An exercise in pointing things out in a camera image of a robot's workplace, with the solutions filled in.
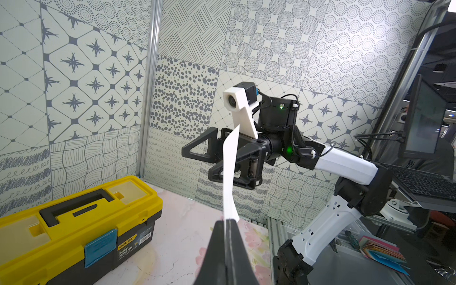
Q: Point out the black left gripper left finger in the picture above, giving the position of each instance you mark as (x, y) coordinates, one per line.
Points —
(213, 268)

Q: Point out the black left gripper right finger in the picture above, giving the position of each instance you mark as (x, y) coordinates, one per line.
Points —
(237, 263)

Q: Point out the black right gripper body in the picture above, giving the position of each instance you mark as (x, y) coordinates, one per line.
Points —
(252, 154)

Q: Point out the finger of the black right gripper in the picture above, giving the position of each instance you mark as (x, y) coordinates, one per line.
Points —
(215, 172)
(206, 147)

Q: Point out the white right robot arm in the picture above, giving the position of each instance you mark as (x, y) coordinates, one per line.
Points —
(263, 132)

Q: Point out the stack of coloured paper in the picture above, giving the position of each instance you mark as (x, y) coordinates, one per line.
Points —
(384, 253)

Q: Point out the yellow and black toolbox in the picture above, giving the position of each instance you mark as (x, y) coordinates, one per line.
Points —
(78, 239)

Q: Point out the black keyboard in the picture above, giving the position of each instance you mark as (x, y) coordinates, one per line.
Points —
(423, 183)

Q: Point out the black computer monitor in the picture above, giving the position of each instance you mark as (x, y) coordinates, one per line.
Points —
(423, 122)

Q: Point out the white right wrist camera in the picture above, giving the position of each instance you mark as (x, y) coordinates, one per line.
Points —
(241, 100)

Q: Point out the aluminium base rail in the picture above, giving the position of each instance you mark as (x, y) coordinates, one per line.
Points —
(277, 234)

